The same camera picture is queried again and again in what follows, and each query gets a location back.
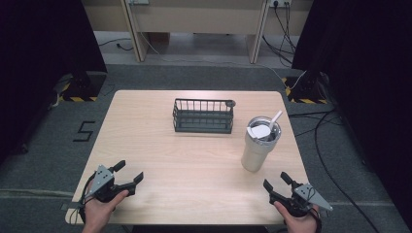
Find black curtain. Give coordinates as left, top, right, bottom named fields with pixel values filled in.
left=0, top=0, right=109, bottom=164
left=291, top=0, right=412, bottom=227

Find white tumbler cup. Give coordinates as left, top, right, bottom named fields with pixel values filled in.
left=240, top=116, right=283, bottom=173

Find person's left hand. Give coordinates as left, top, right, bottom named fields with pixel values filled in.
left=82, top=189, right=130, bottom=233

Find white wall socket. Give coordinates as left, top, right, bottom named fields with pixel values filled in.
left=268, top=0, right=292, bottom=9

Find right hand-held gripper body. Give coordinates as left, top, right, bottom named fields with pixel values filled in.
left=274, top=183, right=334, bottom=218

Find black wire basket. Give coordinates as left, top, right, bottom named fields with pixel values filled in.
left=172, top=98, right=237, bottom=135

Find long black floor cables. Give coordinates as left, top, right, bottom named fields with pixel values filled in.
left=287, top=109, right=381, bottom=233

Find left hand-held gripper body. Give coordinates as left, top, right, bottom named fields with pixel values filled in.
left=86, top=164, right=136, bottom=204

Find black stand base striped tape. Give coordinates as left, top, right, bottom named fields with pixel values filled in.
left=281, top=71, right=328, bottom=106
left=57, top=71, right=109, bottom=103

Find black socket cables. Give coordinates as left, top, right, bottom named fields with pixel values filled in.
left=261, top=1, right=297, bottom=68

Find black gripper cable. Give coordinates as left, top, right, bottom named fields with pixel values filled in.
left=307, top=207, right=324, bottom=233
left=68, top=171, right=98, bottom=225

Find white straw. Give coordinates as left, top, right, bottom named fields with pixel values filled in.
left=269, top=110, right=284, bottom=131

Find black floor cable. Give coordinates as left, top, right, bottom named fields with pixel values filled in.
left=97, top=37, right=134, bottom=52

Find person's right hand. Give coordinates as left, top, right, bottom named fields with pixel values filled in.
left=273, top=201, right=321, bottom=233

